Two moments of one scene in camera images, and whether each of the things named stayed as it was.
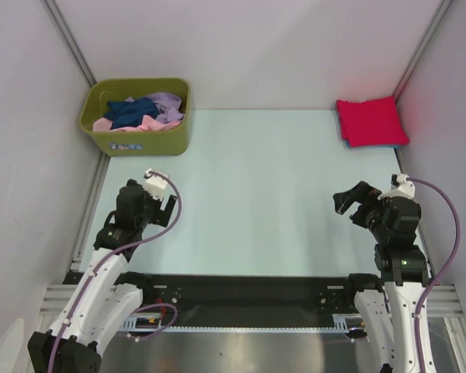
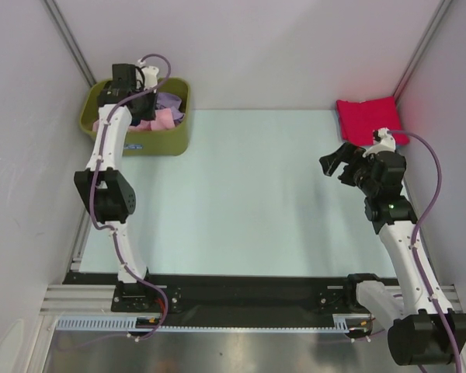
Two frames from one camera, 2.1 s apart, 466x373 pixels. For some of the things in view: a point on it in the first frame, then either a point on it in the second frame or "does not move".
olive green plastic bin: (97, 95) does not move
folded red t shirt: (370, 123) does not move
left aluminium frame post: (56, 16) does not move
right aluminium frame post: (443, 8) does not move
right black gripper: (363, 193) → (349, 153)
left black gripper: (160, 216) → (150, 114)
